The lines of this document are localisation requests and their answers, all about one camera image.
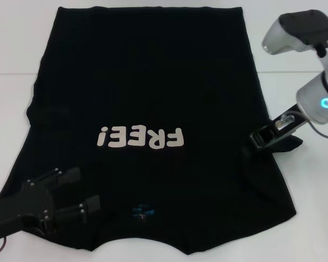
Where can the black shirt with FREE! print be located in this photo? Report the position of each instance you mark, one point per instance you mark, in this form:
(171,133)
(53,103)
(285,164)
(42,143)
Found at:
(153,82)

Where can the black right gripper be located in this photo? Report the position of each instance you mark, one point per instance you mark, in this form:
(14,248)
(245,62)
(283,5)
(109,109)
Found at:
(295,128)

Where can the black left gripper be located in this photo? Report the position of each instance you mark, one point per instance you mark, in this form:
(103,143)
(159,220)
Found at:
(24,204)

